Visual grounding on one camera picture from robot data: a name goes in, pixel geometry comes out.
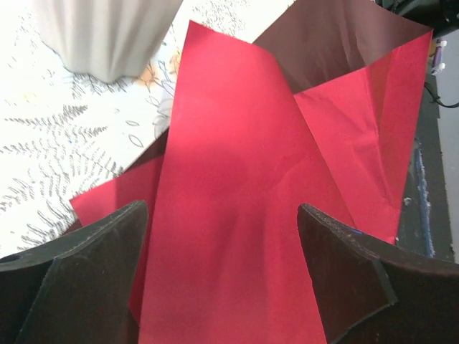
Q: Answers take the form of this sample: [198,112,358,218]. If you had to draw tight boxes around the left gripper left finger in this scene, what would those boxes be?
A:
[1,201,148,344]

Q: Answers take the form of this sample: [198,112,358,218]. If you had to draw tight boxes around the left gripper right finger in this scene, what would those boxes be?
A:
[298,204,458,343]

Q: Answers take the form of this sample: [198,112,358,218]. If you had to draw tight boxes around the dark red wrapping paper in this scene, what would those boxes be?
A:
[72,1,431,343]

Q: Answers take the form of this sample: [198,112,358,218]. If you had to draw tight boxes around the white ribbed vase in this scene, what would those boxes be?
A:
[33,0,182,83]

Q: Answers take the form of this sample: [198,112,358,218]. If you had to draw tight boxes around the floral table mat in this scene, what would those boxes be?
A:
[1,1,290,256]

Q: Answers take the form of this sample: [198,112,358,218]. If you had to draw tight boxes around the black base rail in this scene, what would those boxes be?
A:
[395,89,455,262]

